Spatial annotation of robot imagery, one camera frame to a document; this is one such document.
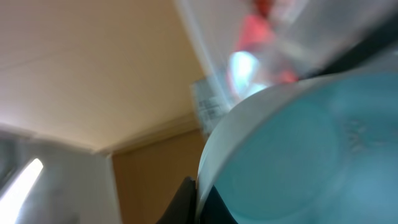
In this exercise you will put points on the red snack wrapper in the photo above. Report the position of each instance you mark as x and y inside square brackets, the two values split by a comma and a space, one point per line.
[256, 59]

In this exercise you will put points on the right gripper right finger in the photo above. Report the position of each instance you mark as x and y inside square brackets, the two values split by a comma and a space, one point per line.
[215, 211]

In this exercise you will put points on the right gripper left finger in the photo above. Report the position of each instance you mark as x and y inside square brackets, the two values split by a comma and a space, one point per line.
[181, 209]

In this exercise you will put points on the clear plastic bin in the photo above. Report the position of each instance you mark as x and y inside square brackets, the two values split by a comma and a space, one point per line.
[310, 35]

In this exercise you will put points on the light blue bowl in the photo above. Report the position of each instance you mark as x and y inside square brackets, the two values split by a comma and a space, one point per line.
[317, 151]

